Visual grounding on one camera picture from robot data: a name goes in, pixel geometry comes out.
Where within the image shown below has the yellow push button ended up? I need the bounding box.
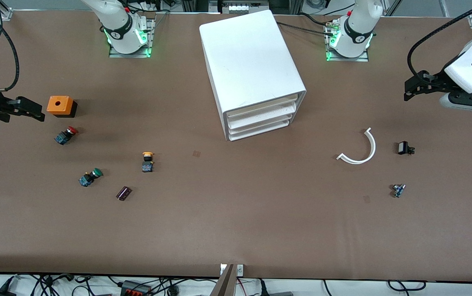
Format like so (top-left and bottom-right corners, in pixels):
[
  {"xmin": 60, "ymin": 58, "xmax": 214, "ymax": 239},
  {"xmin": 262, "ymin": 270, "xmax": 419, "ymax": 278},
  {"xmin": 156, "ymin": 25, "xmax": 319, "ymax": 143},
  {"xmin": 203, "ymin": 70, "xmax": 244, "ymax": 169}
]
[{"xmin": 141, "ymin": 152, "xmax": 155, "ymax": 173}]

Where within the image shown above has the red push button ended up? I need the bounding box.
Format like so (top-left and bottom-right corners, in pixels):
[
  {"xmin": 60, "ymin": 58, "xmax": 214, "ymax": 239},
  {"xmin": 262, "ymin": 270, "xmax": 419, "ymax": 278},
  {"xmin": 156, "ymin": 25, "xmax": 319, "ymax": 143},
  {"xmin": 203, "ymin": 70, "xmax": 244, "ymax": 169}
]
[{"xmin": 54, "ymin": 126, "xmax": 79, "ymax": 145}]

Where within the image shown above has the green push button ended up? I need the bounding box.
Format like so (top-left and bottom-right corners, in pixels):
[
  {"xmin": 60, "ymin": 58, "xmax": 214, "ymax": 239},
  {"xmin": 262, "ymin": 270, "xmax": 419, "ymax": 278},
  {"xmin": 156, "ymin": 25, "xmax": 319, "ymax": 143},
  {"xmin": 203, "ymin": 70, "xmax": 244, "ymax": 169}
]
[{"xmin": 79, "ymin": 168, "xmax": 103, "ymax": 187}]

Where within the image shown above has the orange box with hole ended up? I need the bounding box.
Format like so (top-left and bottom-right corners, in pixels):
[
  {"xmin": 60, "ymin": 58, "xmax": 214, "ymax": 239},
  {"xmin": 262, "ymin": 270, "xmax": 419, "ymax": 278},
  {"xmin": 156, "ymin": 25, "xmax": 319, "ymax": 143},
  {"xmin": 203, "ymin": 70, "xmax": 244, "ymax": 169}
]
[{"xmin": 47, "ymin": 96, "xmax": 77, "ymax": 118}]

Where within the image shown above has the white curved plastic piece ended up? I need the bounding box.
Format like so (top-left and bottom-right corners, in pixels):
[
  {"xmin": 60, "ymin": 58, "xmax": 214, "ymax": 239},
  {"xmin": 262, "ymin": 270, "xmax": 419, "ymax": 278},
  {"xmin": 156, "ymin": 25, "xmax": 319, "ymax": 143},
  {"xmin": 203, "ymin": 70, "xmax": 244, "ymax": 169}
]
[{"xmin": 337, "ymin": 127, "xmax": 377, "ymax": 165}]

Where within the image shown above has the white power strip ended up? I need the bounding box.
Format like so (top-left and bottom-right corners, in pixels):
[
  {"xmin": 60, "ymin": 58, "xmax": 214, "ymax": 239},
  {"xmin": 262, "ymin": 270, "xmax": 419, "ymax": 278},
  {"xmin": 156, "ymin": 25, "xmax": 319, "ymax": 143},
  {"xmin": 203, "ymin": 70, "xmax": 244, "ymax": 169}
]
[{"xmin": 220, "ymin": 0, "xmax": 270, "ymax": 15}]

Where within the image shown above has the brown table mat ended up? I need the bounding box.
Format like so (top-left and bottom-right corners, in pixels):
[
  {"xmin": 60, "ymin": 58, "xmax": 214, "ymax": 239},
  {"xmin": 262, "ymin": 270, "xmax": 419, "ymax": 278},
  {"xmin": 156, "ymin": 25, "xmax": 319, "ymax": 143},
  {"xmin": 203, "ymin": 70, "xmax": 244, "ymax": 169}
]
[{"xmin": 0, "ymin": 9, "xmax": 472, "ymax": 283}]

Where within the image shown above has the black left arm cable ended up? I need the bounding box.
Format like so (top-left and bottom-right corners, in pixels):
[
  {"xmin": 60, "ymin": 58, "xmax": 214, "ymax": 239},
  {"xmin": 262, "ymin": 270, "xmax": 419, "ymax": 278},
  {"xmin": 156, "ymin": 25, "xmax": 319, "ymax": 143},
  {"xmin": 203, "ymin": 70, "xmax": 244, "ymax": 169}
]
[{"xmin": 408, "ymin": 0, "xmax": 472, "ymax": 79}]

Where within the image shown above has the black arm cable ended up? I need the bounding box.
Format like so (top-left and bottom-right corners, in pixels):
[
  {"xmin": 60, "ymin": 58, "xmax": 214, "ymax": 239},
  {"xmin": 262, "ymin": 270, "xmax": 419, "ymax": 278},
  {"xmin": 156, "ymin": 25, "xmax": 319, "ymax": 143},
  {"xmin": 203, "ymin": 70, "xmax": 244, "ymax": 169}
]
[
  {"xmin": 408, "ymin": 0, "xmax": 472, "ymax": 79},
  {"xmin": 0, "ymin": 0, "xmax": 20, "ymax": 92}
]

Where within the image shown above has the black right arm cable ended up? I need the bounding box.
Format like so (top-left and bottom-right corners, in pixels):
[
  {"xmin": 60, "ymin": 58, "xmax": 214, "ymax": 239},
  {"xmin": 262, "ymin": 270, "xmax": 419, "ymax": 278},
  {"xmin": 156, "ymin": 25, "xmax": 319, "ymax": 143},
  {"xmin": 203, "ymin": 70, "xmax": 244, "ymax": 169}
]
[{"xmin": 0, "ymin": 0, "xmax": 20, "ymax": 92}]

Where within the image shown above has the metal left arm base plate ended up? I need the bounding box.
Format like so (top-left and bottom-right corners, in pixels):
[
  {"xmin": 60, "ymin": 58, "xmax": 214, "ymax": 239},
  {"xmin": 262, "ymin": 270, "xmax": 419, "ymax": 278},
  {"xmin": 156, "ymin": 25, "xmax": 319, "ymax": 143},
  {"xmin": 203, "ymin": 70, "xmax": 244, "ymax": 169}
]
[{"xmin": 325, "ymin": 23, "xmax": 369, "ymax": 62}]

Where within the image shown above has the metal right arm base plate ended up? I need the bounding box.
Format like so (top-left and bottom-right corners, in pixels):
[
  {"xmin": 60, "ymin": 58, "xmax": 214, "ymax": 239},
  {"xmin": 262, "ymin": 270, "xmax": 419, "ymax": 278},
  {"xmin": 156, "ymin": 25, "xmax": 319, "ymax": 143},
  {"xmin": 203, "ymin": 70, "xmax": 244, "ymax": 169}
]
[{"xmin": 109, "ymin": 18, "xmax": 155, "ymax": 58}]

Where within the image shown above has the black cable to base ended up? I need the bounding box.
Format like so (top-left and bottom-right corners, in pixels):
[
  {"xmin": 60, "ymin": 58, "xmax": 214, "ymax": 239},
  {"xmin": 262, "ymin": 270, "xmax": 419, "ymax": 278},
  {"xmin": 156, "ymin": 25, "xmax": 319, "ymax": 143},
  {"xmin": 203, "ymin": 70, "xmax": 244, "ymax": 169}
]
[{"xmin": 277, "ymin": 21, "xmax": 337, "ymax": 38}]

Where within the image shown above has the black looped floor cable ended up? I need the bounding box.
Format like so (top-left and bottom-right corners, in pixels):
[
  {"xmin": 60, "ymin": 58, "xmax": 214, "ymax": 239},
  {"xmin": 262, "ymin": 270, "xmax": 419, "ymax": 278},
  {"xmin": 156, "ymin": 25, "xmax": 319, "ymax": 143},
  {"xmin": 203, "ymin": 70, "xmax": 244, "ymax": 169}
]
[{"xmin": 387, "ymin": 280, "xmax": 427, "ymax": 292}]

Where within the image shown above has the brown camera post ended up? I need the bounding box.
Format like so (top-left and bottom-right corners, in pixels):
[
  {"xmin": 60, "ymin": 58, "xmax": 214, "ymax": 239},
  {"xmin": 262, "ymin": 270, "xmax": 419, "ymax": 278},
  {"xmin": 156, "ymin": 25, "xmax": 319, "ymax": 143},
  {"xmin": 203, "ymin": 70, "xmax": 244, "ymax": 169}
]
[{"xmin": 209, "ymin": 264, "xmax": 236, "ymax": 296}]

